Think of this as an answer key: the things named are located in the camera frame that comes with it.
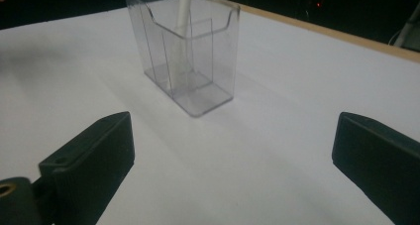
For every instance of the white metal stand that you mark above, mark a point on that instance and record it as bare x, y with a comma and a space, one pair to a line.
410, 33

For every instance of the white pen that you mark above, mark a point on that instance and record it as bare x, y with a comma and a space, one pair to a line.
185, 7

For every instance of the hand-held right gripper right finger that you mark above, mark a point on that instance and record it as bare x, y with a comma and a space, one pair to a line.
383, 165

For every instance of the wooden table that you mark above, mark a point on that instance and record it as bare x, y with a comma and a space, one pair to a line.
330, 31

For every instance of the clear plastic pen holder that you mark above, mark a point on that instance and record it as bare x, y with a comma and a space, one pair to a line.
214, 59

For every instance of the white table cover sheet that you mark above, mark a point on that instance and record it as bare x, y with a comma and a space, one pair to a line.
264, 135

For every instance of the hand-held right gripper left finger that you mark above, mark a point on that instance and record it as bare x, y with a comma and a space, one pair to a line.
89, 165

